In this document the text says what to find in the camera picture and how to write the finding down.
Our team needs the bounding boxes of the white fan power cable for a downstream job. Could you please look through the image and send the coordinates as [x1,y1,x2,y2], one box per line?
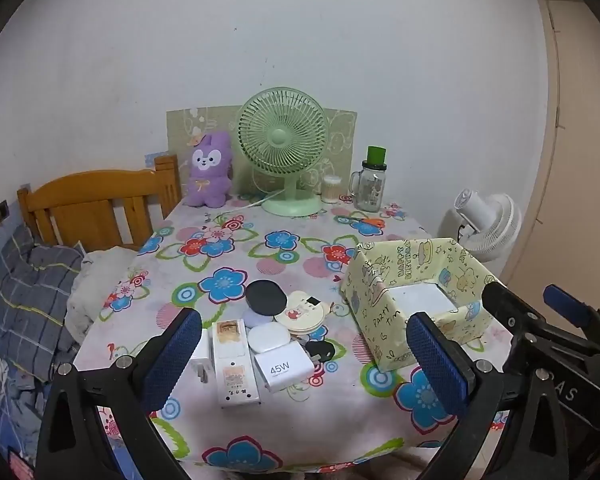
[225,190,283,211]

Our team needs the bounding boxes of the cream bear shaped case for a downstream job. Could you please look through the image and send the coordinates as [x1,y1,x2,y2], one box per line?
[274,292,333,335]

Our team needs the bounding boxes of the long white rectangular box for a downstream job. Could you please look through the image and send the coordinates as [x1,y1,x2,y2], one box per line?
[209,320,262,408]

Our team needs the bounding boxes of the cotton swab container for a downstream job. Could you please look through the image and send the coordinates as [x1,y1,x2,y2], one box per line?
[321,175,342,205]

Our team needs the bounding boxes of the purple plush toy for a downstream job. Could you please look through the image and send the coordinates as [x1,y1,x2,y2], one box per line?
[182,131,234,209]

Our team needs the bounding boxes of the grey plaid pillow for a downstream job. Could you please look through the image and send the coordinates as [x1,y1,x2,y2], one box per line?
[0,225,86,381]

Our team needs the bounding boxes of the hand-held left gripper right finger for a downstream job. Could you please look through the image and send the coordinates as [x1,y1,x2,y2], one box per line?
[405,311,572,480]

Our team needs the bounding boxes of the yellow cartoon fabric box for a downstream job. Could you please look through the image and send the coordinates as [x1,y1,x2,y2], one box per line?
[341,237,497,372]

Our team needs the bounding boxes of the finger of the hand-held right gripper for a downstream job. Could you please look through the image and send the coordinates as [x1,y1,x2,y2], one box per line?
[542,284,600,344]
[481,281,600,362]

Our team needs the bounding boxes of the white crumpled cloth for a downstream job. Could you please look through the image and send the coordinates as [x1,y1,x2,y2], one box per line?
[66,247,138,341]

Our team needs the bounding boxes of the green patterned wall panel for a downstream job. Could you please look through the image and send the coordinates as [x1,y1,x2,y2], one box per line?
[166,106,357,196]

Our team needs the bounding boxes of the white round case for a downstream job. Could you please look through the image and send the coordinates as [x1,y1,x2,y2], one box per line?
[248,323,293,358]

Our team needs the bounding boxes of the lavender round case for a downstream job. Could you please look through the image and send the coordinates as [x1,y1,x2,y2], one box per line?
[242,308,276,331]

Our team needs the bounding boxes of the white standing fan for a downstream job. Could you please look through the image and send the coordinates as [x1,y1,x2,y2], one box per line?
[437,188,523,263]

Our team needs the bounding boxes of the beige door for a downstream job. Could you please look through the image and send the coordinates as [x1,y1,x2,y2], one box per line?
[535,0,600,321]

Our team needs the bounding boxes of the floral tablecloth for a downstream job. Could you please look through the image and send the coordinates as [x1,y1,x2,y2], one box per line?
[72,195,516,476]

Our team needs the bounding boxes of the small white plug adapter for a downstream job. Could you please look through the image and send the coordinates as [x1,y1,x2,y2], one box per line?
[189,332,216,381]

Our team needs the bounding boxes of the wooden bed headboard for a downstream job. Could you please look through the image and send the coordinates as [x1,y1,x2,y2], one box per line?
[17,154,182,253]

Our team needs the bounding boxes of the green desk fan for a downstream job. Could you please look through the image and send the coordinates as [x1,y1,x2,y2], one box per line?
[235,86,329,218]

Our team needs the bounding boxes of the white charger block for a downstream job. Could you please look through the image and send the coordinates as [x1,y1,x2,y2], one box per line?
[252,344,326,392]

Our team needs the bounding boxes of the small black gadget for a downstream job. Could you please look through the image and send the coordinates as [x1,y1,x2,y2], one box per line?
[302,340,337,361]

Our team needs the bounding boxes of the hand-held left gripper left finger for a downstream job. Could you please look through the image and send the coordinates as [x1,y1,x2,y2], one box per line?
[35,306,203,480]

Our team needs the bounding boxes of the glass mug with green lid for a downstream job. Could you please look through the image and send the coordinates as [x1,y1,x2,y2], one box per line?
[348,146,388,212]

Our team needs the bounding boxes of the black round case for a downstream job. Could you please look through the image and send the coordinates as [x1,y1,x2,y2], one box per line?
[245,280,288,317]

